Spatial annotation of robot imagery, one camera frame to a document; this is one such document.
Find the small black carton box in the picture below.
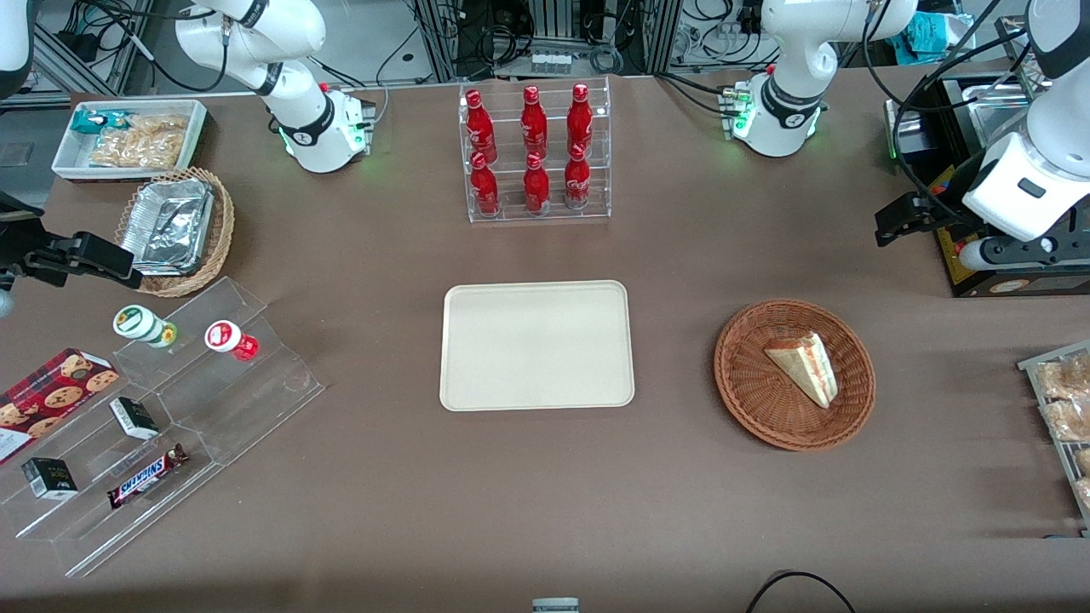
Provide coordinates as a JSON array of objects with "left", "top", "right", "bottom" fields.
[
  {"left": 108, "top": 396, "right": 161, "bottom": 442},
  {"left": 20, "top": 456, "right": 80, "bottom": 501}
]

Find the red tartan cookie box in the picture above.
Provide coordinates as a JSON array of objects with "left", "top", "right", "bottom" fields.
[{"left": 0, "top": 347, "right": 121, "bottom": 466}]

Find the aluminium profile frame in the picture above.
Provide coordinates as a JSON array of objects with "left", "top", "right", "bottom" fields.
[
  {"left": 409, "top": 0, "right": 686, "bottom": 83},
  {"left": 0, "top": 0, "right": 158, "bottom": 107}
]

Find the clear acrylic tiered stand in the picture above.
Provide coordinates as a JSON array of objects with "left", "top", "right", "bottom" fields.
[{"left": 0, "top": 276, "right": 327, "bottom": 579}]

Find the cream plastic serving tray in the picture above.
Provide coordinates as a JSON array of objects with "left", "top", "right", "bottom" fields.
[{"left": 439, "top": 280, "right": 636, "bottom": 412}]

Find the brown round wicker basket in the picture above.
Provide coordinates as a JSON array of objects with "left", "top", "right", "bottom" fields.
[{"left": 714, "top": 298, "right": 877, "bottom": 452}]

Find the aluminium foil tray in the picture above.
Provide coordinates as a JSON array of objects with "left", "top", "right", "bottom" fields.
[{"left": 119, "top": 177, "right": 216, "bottom": 278}]

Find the red cola bottle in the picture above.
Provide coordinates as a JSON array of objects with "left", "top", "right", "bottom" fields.
[
  {"left": 563, "top": 143, "right": 592, "bottom": 211},
  {"left": 567, "top": 83, "right": 594, "bottom": 158},
  {"left": 464, "top": 89, "right": 498, "bottom": 164},
  {"left": 470, "top": 152, "right": 502, "bottom": 217},
  {"left": 520, "top": 85, "right": 549, "bottom": 159},
  {"left": 523, "top": 153, "right": 552, "bottom": 215}
]

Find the red lid yoghurt cup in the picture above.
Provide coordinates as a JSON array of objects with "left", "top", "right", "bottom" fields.
[{"left": 204, "top": 319, "right": 261, "bottom": 363}]

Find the clear acrylic bottle rack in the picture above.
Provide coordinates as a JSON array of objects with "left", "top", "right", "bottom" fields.
[{"left": 458, "top": 77, "right": 612, "bottom": 225}]

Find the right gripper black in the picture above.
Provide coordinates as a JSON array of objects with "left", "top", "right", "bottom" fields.
[{"left": 0, "top": 213, "right": 143, "bottom": 291}]

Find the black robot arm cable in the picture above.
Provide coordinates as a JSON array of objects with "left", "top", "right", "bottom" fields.
[{"left": 860, "top": 0, "right": 1033, "bottom": 226}]

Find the light tan wicker basket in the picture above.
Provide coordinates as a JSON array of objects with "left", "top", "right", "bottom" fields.
[{"left": 114, "top": 167, "right": 236, "bottom": 299}]

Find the white rectangular snack tray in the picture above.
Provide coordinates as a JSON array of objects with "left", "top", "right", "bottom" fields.
[{"left": 51, "top": 99, "right": 209, "bottom": 183}]

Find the grey bread display tray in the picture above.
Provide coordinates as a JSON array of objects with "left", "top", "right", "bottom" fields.
[{"left": 1017, "top": 340, "right": 1090, "bottom": 539}]

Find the green lid yoghurt cup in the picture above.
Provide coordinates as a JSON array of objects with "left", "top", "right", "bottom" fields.
[{"left": 112, "top": 304, "right": 179, "bottom": 349}]

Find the black looped cable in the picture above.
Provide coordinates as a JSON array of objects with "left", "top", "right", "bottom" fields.
[{"left": 744, "top": 570, "right": 858, "bottom": 613}]

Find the silver metal tray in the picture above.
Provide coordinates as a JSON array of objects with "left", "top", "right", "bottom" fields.
[{"left": 886, "top": 81, "right": 1050, "bottom": 159}]

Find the brown Snickers chocolate bar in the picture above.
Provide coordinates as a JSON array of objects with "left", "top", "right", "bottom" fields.
[{"left": 106, "top": 443, "right": 191, "bottom": 511}]

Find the triangle sandwich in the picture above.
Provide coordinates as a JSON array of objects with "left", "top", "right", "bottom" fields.
[{"left": 764, "top": 332, "right": 840, "bottom": 410}]

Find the clear bag of crackers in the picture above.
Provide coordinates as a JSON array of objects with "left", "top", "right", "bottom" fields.
[{"left": 89, "top": 114, "right": 190, "bottom": 169}]

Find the teal snack packet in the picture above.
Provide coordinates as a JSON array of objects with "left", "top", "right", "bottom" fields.
[{"left": 69, "top": 110, "right": 130, "bottom": 136}]

